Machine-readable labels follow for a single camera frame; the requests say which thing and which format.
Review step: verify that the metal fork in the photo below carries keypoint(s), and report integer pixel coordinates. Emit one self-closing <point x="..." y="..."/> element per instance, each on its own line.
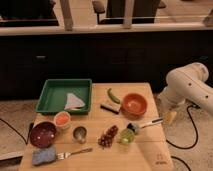
<point x="65" y="155"/>

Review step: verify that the metal cup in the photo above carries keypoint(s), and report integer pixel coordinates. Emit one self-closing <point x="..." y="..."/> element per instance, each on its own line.
<point x="79" y="134"/>

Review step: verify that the green plastic cup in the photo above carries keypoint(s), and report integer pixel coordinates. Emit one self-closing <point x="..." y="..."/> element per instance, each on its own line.
<point x="127" y="136"/>

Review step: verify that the blue sponge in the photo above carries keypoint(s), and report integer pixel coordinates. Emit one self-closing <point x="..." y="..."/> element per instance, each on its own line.
<point x="43" y="156"/>

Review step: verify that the white folded cloth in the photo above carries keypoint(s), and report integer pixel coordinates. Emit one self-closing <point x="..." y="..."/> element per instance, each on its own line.
<point x="73" y="102"/>

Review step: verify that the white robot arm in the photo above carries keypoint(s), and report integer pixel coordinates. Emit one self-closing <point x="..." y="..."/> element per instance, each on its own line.
<point x="186" y="83"/>

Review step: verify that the dark red bowl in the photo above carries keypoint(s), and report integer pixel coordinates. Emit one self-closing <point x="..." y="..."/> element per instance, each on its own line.
<point x="43" y="135"/>

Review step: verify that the dark office chair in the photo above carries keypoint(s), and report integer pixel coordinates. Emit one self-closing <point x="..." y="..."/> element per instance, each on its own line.
<point x="123" y="11"/>

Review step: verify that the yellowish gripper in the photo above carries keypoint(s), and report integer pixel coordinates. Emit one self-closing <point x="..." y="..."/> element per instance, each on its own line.
<point x="169" y="117"/>

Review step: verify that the bunch of dark grapes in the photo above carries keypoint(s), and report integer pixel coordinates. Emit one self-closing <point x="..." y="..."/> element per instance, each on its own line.
<point x="106" y="140"/>

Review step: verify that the green chili pepper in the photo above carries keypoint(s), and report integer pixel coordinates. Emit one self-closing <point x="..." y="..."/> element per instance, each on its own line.
<point x="112" y="96"/>

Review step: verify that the small orange-filled white cup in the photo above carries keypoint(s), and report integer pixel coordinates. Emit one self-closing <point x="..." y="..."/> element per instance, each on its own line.
<point x="62" y="120"/>

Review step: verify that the green plastic tray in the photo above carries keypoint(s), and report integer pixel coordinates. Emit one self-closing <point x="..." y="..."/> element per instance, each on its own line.
<point x="55" y="92"/>

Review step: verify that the orange bowl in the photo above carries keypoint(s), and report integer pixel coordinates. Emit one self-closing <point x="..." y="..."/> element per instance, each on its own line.
<point x="134" y="104"/>

